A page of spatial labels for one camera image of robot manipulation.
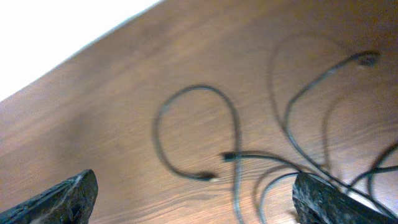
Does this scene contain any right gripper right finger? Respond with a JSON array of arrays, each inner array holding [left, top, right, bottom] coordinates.
[[292, 173, 397, 224]]

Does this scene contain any black USB cable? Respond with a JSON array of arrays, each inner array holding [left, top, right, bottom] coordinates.
[[253, 141, 398, 224], [222, 50, 398, 218], [152, 84, 244, 224]]

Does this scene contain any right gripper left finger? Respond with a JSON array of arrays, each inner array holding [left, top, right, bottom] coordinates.
[[1, 169, 98, 224]]

